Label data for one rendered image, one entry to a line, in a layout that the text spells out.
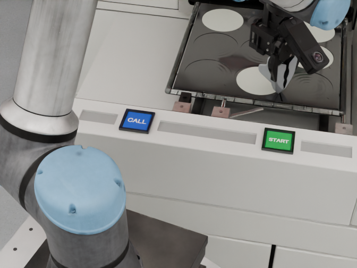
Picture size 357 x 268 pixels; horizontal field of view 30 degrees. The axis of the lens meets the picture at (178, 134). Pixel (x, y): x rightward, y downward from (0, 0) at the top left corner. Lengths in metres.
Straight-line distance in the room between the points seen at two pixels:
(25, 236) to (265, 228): 0.45
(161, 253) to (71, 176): 0.26
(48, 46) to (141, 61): 0.73
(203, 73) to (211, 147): 0.30
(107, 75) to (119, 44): 0.13
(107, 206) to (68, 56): 0.21
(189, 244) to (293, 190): 0.23
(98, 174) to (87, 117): 0.37
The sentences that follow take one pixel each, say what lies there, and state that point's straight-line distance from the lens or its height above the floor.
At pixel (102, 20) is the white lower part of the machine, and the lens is 1.84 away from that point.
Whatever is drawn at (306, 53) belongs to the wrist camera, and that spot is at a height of 1.05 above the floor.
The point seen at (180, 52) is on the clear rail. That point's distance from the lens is 1.50.
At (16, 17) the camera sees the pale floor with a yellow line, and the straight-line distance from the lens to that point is 3.39.
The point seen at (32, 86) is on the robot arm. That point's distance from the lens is 0.94.
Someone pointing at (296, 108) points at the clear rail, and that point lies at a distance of 1.38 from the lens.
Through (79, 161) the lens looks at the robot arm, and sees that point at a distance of 0.91.
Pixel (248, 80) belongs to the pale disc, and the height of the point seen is 0.90.
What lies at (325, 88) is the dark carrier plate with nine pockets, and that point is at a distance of 1.44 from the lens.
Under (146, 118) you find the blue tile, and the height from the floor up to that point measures 0.96.
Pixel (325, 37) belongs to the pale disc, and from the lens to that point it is 1.60.
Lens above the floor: 1.77
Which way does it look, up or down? 42 degrees down
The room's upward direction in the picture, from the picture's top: 1 degrees clockwise
